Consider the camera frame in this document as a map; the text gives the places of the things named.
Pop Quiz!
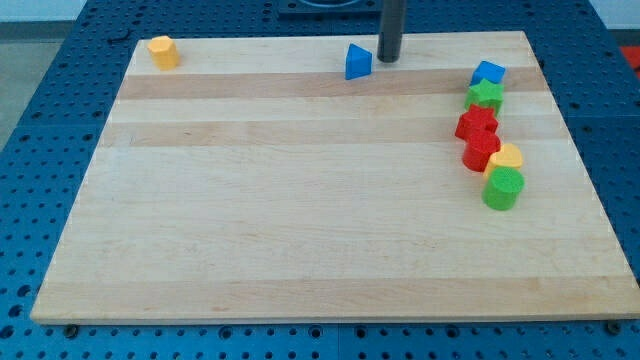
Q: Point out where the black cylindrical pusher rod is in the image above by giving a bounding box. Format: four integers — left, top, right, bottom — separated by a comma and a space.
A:
377, 0, 406, 63

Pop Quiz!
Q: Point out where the green cylinder block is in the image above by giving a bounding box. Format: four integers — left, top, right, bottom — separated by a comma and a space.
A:
482, 167, 525, 211

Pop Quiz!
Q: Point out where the blue triangle block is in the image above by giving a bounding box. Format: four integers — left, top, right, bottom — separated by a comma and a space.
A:
344, 43, 373, 80

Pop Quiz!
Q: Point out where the green star block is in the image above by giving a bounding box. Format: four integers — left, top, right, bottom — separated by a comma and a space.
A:
464, 79, 504, 115

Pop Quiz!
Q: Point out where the yellow hexagon block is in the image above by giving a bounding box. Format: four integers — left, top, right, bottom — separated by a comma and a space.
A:
146, 35, 180, 71

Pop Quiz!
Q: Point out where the blue cube block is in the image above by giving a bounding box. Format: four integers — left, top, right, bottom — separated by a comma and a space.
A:
469, 60, 506, 86

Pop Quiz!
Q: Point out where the yellow heart block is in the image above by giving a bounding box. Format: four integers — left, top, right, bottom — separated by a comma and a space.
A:
483, 143, 524, 179

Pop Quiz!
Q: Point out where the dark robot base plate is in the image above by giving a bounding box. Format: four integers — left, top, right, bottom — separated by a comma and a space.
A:
273, 0, 382, 18

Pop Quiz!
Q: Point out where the red cylinder block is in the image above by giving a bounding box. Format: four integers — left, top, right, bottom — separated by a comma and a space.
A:
462, 130, 501, 172

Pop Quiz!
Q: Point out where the red star block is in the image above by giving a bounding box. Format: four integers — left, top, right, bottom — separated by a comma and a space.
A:
454, 104, 499, 140

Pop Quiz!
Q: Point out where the wooden board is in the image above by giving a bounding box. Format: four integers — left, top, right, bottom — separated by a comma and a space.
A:
31, 31, 639, 325

